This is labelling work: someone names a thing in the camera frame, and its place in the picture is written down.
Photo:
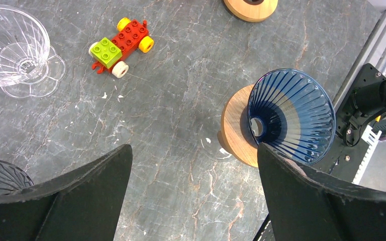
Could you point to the blue plastic dripper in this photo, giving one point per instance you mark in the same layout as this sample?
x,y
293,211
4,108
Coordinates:
x,y
297,116

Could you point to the white slotted cable duct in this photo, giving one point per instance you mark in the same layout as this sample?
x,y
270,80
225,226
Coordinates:
x,y
372,139

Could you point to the clear plastic dripper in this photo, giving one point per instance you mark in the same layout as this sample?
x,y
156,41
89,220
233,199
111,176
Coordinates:
x,y
29,65

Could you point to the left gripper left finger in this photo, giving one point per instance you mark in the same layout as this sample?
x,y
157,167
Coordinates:
x,y
83,204

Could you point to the wooden ring stand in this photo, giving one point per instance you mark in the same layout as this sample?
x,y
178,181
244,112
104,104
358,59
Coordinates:
x,y
252,11
236,137

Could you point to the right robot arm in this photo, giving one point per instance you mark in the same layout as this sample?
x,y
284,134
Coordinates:
x,y
365,102

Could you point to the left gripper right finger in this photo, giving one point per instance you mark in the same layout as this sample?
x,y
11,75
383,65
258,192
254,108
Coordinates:
x,y
307,204

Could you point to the toy brick car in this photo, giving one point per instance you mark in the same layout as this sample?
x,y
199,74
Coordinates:
x,y
110,54

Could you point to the smoky grey dripper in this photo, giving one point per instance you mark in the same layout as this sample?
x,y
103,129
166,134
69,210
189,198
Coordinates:
x,y
12,178

